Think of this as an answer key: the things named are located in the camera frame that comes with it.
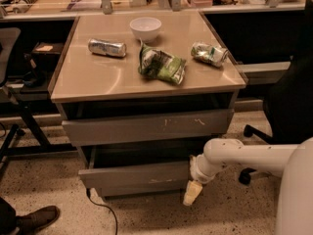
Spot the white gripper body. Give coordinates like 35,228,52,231
190,155,216,184

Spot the brown shoe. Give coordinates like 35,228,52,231
17,206,60,235

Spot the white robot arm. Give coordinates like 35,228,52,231
183,138,313,235

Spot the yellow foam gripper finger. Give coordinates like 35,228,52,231
183,180,202,206

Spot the grey top drawer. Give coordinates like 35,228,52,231
63,109,234,146

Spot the grey drawer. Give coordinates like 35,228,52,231
96,181,187,198
63,109,234,146
78,146,190,189

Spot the black box with label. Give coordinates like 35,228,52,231
31,42,64,71

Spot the white bowl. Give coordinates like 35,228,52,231
129,17,162,43

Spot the grey drawer cabinet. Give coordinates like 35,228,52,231
47,9,248,202

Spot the green chip bag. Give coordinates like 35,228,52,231
138,42,186,85

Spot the silver soda can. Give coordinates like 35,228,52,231
88,38,126,58

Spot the black power cable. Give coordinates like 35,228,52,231
85,188,119,235

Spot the grey bottom drawer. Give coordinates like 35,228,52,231
96,181,187,198

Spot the black office chair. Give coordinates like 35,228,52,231
238,0,313,186

